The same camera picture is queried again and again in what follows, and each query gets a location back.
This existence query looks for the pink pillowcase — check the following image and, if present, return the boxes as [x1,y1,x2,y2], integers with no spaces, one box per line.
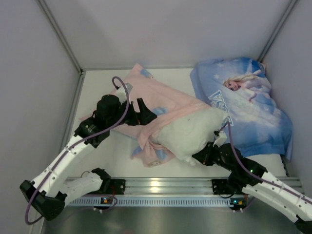
[78,62,213,168]

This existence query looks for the white pillow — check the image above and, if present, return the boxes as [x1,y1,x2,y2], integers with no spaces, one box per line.
[156,107,228,166]

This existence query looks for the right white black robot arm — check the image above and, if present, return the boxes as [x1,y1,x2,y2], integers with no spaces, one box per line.
[192,142,312,234]

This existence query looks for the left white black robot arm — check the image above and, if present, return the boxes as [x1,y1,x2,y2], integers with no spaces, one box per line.
[19,95,157,221]

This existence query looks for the blue Elsa pillow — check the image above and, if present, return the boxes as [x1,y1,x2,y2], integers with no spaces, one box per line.
[190,57,293,159]

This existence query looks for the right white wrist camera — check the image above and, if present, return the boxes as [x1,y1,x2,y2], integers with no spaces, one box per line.
[213,131,227,147]

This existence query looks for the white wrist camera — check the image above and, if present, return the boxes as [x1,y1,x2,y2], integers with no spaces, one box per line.
[115,83,133,103]
[213,131,227,147]

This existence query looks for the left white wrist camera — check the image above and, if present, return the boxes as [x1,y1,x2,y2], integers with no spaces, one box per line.
[115,83,133,103]

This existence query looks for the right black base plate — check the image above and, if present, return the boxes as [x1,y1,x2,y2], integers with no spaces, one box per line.
[211,179,243,199]

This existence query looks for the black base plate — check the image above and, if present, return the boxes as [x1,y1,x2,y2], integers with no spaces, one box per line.
[106,179,126,195]
[211,179,243,199]

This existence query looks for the aluminium mounting rail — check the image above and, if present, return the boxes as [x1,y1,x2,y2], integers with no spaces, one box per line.
[65,176,305,197]

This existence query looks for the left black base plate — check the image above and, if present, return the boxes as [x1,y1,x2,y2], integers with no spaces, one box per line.
[106,179,126,195]

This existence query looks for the slotted grey cable duct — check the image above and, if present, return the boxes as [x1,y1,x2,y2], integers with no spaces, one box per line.
[69,196,246,207]

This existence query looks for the left aluminium frame post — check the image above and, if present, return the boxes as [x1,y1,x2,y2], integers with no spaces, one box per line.
[35,0,83,74]

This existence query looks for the aluminium frame post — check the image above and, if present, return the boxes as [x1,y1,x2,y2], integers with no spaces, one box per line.
[35,0,83,74]
[257,0,300,61]

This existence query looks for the right aluminium frame post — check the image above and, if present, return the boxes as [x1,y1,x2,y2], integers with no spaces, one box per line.
[257,0,300,61]

